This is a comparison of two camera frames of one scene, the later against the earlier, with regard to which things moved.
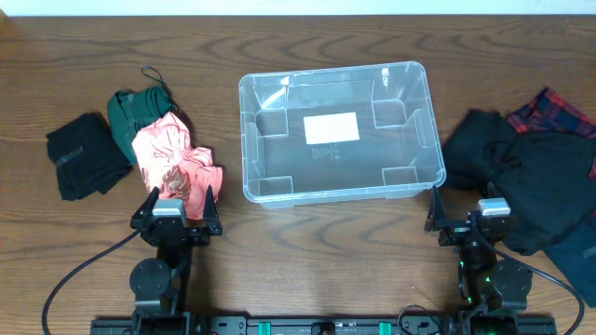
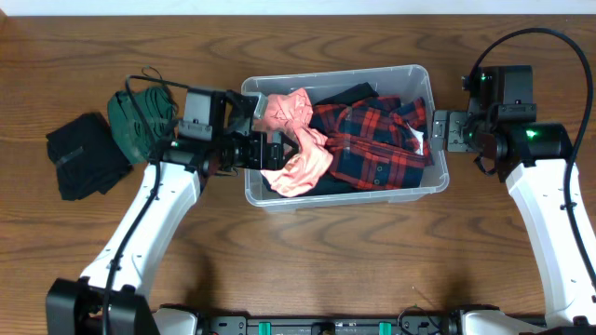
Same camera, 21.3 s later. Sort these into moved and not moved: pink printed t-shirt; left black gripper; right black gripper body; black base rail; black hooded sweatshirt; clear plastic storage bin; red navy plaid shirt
Moved: pink printed t-shirt; right black gripper body; left black gripper; black hooded sweatshirt; red navy plaid shirt
Not moved: black base rail; clear plastic storage bin
